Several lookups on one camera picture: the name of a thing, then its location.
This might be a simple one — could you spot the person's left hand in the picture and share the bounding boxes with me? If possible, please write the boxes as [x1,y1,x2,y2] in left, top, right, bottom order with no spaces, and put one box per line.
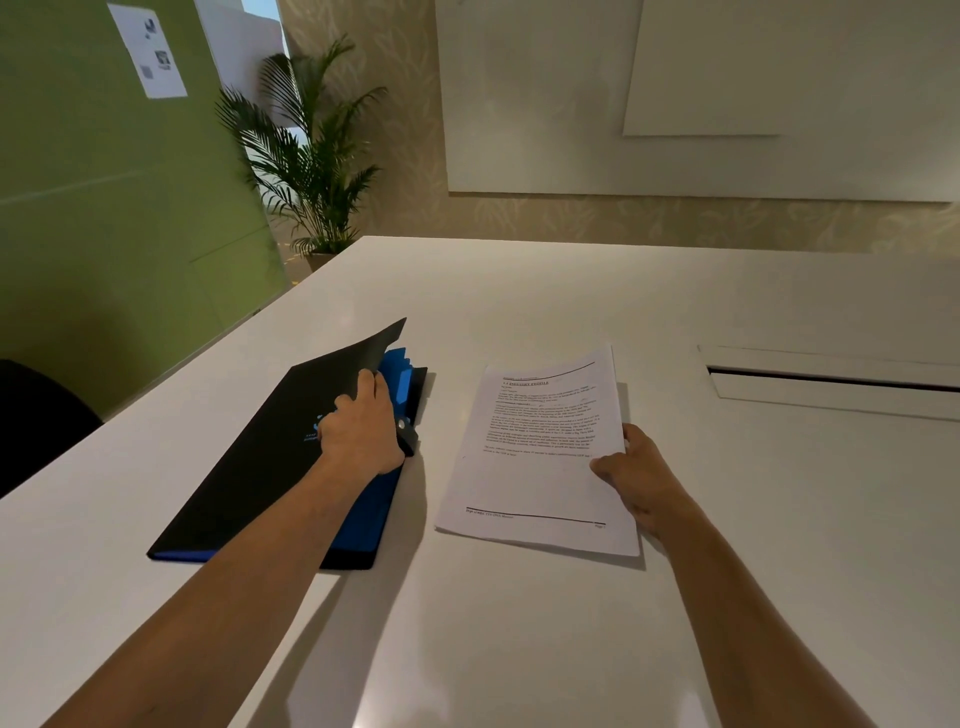
[314,368,406,481]

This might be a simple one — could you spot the person's right hand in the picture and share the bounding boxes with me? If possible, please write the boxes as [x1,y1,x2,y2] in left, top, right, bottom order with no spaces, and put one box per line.
[590,423,703,545]

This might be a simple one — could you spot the black folder with smiley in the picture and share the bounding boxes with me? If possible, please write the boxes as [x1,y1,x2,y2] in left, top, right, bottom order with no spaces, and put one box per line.
[146,317,429,571]

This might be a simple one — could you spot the printed white paper sheets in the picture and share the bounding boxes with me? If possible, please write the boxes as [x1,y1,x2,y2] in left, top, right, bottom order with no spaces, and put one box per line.
[434,343,641,559]

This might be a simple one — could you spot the person's right forearm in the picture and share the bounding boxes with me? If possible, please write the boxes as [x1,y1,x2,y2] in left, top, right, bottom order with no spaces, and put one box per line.
[659,506,879,728]

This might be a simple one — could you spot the person's left forearm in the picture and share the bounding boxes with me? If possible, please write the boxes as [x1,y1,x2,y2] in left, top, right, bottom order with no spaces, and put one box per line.
[41,453,384,728]

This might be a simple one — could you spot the green palm plant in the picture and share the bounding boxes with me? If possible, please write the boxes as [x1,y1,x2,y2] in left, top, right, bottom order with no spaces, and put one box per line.
[215,35,389,256]

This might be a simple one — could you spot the black chair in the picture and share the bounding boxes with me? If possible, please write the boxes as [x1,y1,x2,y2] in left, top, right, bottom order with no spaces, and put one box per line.
[0,358,104,500]

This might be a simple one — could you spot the table cable slot cover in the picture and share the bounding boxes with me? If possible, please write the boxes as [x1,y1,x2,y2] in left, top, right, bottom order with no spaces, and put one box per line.
[697,344,960,423]

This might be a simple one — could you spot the large white wall board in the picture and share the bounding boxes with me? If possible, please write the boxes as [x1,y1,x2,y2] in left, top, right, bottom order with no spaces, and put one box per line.
[434,0,960,204]

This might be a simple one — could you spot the small white wall panel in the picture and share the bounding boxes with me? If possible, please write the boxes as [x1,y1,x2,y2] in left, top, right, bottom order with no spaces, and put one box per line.
[622,0,804,139]

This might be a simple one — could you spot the white wall notice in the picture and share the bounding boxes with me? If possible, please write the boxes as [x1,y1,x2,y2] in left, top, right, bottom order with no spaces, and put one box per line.
[107,3,189,100]

